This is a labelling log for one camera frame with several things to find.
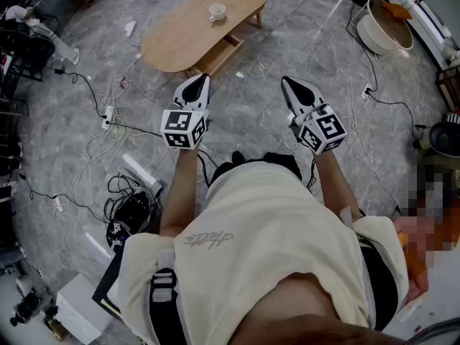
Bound black grey harness strap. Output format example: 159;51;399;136
149;246;188;345

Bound white cup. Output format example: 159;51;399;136
208;3;227;23

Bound black metal lantern frame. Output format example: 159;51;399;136
434;66;460;111

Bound black camera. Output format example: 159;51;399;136
9;292;41;328

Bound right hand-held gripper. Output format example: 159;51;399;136
281;75;349;156

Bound orange cloth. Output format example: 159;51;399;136
382;1;414;21

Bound person's neck and chin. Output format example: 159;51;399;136
236;271;396;345

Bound dark wood cabinet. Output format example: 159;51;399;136
91;252;125;319

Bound white box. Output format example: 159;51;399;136
55;273;114;345

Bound person's cream shirt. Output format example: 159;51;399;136
116;162;410;345

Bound black shoulder strap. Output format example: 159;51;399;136
359;241;400;332

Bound black cable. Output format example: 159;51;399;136
114;122;220;186

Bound person's right forearm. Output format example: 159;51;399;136
313;151;364;226

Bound white cable tangle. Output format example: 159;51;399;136
68;73;173;211

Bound black bowl-shaped fan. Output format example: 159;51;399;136
429;120;460;157

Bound wooden coffee table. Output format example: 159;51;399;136
139;0;267;81

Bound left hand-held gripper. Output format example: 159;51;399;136
160;73;211;150

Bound white webbing strap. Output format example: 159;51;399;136
339;206;356;228

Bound person's left forearm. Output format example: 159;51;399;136
158;146;206;237

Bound person's black trousers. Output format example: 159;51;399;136
209;152;303;188

